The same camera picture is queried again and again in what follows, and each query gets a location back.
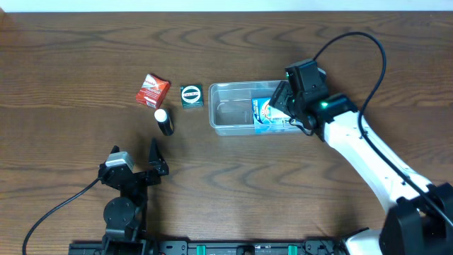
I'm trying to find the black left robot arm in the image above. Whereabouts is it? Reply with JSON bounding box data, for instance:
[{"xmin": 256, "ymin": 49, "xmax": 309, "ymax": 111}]
[{"xmin": 98, "ymin": 139, "xmax": 169, "ymax": 255}]

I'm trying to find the dark bottle white cap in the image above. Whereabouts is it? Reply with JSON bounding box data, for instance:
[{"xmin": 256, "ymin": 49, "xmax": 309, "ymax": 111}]
[{"xmin": 154, "ymin": 109, "xmax": 174, "ymax": 136}]

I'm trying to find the green Zam-Buk box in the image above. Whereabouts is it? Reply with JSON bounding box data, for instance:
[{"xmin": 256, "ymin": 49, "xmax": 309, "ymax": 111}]
[{"xmin": 180, "ymin": 84, "xmax": 204, "ymax": 108}]

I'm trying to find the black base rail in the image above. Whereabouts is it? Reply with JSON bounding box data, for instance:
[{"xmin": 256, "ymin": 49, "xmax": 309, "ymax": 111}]
[{"xmin": 68, "ymin": 239, "xmax": 347, "ymax": 255}]

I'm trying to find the blue Koolfever box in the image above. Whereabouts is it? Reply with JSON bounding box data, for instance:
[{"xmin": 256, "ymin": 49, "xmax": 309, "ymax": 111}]
[{"xmin": 251, "ymin": 97, "xmax": 301, "ymax": 135}]

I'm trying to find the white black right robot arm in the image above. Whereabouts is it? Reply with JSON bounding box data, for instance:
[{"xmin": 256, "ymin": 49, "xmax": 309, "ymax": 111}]
[{"xmin": 270, "ymin": 81, "xmax": 452, "ymax": 254}]

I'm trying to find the clear plastic container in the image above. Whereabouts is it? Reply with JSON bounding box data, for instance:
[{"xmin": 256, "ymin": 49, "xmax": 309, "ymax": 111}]
[{"xmin": 209, "ymin": 80, "xmax": 280, "ymax": 136}]

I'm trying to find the red Panadol box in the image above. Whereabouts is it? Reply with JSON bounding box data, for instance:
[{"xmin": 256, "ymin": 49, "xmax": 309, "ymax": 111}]
[{"xmin": 135, "ymin": 74, "xmax": 171, "ymax": 109}]

